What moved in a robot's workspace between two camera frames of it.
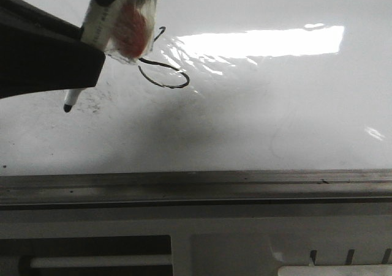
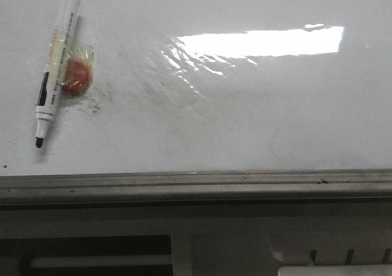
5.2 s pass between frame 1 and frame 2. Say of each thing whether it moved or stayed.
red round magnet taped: moved
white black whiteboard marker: moved
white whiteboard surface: stayed
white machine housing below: stayed
